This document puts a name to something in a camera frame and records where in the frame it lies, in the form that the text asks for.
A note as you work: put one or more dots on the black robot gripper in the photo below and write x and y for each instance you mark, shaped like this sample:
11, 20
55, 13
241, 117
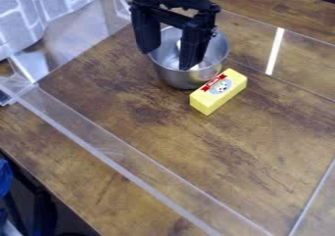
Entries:
191, 15

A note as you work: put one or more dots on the stainless steel bowl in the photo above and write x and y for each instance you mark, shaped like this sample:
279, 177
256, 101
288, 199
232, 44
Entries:
164, 58

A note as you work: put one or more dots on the yellow butter block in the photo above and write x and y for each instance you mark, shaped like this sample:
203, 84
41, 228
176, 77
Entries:
215, 93

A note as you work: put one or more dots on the grey white patterned cloth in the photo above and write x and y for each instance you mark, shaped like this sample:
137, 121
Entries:
24, 19

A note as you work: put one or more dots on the blue object at edge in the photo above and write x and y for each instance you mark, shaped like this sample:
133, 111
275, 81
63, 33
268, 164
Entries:
5, 178

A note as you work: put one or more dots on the clear acrylic barrier wall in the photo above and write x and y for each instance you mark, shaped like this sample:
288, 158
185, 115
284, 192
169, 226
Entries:
213, 217

